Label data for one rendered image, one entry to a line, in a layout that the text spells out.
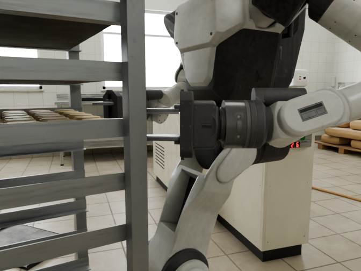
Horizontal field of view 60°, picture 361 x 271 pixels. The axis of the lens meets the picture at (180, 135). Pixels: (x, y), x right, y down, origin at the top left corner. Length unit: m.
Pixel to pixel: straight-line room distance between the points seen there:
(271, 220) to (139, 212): 1.50
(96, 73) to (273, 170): 1.49
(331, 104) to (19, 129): 0.48
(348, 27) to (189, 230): 0.57
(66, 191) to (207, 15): 0.50
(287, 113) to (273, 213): 1.45
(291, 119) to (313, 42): 6.54
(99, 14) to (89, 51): 4.78
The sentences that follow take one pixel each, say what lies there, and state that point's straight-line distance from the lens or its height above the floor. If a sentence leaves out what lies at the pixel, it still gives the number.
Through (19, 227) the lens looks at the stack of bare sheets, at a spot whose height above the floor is 0.02.
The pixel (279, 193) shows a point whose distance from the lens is 1.94.
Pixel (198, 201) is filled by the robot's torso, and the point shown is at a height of 0.75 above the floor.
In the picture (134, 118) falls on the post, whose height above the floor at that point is 0.98.
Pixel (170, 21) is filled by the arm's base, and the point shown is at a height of 1.23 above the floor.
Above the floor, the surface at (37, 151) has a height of 0.86.
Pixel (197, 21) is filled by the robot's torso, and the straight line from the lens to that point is 0.82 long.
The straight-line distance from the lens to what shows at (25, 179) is 0.93.
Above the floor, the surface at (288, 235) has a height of 0.16.
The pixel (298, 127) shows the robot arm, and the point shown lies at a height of 0.96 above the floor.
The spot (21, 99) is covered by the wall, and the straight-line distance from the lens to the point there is 5.30.
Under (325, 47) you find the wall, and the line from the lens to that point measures 7.26.
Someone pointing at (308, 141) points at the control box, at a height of 0.74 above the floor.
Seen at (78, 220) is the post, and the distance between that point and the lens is 1.00.
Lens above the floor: 1.02
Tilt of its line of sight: 8 degrees down
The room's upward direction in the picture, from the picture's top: straight up
